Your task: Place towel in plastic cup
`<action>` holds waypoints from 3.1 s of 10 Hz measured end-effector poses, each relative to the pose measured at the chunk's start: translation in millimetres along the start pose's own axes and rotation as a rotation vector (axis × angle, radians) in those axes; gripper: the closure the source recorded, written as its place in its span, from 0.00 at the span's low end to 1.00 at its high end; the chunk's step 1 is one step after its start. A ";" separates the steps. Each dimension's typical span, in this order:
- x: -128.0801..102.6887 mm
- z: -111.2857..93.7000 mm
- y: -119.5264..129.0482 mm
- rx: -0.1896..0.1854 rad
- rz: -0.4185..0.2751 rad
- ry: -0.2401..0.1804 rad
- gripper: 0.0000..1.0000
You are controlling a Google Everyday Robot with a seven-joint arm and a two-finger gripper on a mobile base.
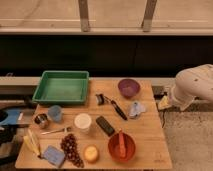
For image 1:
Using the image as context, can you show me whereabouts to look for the light blue towel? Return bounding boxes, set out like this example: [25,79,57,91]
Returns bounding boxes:
[129,101,146,118]

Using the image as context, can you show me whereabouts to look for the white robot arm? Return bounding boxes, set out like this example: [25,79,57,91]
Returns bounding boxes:
[158,64,213,111]

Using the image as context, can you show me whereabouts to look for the white plastic cup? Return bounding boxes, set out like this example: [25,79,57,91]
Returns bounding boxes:
[74,113,92,133]

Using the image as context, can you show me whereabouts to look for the blue plastic cup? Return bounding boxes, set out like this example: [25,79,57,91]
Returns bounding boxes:
[48,105,62,122]

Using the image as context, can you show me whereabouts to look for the small metal cup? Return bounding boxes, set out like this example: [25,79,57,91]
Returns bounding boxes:
[34,114,49,129]

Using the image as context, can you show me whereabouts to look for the purple bowl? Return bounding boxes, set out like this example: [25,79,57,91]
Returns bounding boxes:
[118,79,140,98]

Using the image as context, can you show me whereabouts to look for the orange carrot piece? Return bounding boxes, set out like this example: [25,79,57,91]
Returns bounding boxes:
[119,130,126,158]

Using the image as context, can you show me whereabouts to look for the black rectangular remote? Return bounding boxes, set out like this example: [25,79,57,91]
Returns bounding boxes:
[96,116,115,136]

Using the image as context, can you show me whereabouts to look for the orange bowl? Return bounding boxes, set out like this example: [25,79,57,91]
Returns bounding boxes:
[108,132,136,163]

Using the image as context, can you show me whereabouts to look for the yellow round fruit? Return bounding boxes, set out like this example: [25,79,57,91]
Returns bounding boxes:
[84,145,99,163]

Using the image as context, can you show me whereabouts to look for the metal fork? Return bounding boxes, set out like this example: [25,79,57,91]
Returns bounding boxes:
[41,127,72,135]

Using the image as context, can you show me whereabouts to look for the bunch of dark grapes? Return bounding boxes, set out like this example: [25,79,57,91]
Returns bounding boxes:
[60,133,84,168]

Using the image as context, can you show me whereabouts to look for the green plastic tray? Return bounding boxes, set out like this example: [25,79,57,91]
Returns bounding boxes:
[32,71,89,105]

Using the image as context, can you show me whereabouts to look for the blue sponge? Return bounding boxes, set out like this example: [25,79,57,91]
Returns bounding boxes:
[43,146,65,167]

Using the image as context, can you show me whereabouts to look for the yellow banana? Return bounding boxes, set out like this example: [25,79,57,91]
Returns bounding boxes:
[23,129,41,157]

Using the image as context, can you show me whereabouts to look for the blue black object at left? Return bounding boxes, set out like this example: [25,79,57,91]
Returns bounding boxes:
[0,108,23,146]

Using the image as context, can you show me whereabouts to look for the black handled kitchen utensil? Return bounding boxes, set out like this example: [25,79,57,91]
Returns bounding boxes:
[96,94,127,120]

